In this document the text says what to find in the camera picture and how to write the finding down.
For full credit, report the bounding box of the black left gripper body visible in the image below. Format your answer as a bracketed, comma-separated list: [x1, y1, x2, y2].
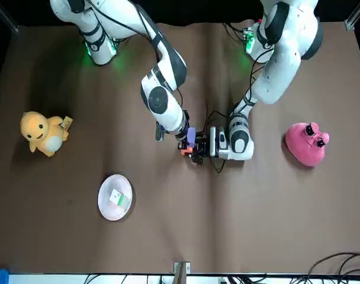
[197, 131, 211, 161]

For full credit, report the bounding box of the white round plate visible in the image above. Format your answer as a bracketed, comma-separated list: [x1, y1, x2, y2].
[97, 174, 136, 221]

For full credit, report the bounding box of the small colourful puzzle cube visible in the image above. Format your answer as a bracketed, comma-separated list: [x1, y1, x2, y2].
[110, 190, 130, 208]

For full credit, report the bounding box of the pink plush toy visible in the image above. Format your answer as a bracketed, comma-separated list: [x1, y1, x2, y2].
[285, 121, 330, 167]

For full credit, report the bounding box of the yellow duck plush toy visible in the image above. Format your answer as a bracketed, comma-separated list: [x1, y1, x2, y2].
[20, 111, 74, 158]

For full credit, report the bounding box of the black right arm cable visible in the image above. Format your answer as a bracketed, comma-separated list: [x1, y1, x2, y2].
[88, 0, 187, 119]

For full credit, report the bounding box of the aluminium frame post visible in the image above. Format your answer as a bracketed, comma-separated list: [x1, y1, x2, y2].
[0, 0, 20, 34]
[344, 0, 360, 31]
[173, 261, 191, 284]

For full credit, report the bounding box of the black desk cable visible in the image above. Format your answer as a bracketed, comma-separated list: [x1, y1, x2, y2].
[85, 251, 360, 284]

